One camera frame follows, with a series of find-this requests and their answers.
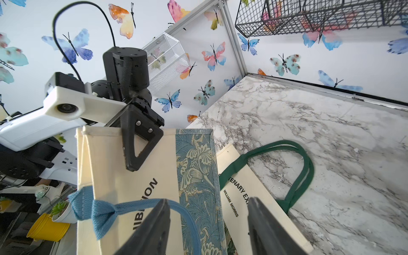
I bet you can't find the cream bag blue floral pattern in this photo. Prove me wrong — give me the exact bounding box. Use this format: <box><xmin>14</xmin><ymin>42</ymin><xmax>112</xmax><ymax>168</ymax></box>
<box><xmin>69</xmin><ymin>126</ymin><xmax>227</xmax><ymax>255</ymax></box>

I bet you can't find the white mesh wall basket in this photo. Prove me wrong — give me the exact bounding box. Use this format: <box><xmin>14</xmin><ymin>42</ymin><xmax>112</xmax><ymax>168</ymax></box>
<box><xmin>143</xmin><ymin>33</ymin><xmax>190</xmax><ymax>95</ymax></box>

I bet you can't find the cream bag green handles floral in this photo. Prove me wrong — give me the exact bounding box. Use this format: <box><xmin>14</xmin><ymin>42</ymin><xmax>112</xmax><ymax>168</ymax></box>
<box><xmin>217</xmin><ymin>140</ymin><xmax>315</xmax><ymax>255</ymax></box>

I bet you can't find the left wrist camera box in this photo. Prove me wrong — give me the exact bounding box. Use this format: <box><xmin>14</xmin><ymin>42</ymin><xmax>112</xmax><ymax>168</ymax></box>
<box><xmin>43</xmin><ymin>72</ymin><xmax>125</xmax><ymax>124</ymax></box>

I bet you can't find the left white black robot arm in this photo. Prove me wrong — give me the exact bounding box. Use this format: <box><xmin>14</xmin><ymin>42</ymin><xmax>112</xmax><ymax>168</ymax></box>
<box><xmin>1</xmin><ymin>46</ymin><xmax>164</xmax><ymax>186</ymax></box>

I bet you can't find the small white succulent pot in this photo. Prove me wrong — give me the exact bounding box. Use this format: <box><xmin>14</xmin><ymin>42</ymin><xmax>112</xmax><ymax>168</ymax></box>
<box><xmin>50</xmin><ymin>200</ymin><xmax>77</xmax><ymax>224</ymax></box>

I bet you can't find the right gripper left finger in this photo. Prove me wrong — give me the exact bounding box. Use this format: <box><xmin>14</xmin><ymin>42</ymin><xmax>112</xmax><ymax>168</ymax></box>
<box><xmin>115</xmin><ymin>199</ymin><xmax>171</xmax><ymax>255</ymax></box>

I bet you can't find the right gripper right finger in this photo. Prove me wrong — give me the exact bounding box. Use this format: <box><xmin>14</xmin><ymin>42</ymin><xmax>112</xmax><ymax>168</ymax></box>
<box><xmin>248</xmin><ymin>197</ymin><xmax>307</xmax><ymax>255</ymax></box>

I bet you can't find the black wire wall basket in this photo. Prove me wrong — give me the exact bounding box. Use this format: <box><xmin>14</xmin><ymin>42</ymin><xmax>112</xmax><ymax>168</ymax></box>
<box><xmin>235</xmin><ymin>0</ymin><xmax>408</xmax><ymax>37</ymax></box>

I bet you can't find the yellow metal can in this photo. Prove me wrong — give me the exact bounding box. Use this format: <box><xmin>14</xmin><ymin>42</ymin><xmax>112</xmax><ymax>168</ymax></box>
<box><xmin>27</xmin><ymin>213</ymin><xmax>71</xmax><ymax>242</ymax></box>

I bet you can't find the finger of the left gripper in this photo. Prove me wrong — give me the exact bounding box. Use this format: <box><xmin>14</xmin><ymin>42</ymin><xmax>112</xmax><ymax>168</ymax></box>
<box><xmin>120</xmin><ymin>109</ymin><xmax>164</xmax><ymax>172</ymax></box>

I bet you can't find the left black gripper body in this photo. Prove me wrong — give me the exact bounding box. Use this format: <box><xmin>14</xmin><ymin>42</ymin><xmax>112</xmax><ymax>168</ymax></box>
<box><xmin>105</xmin><ymin>97</ymin><xmax>165</xmax><ymax>128</ymax></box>

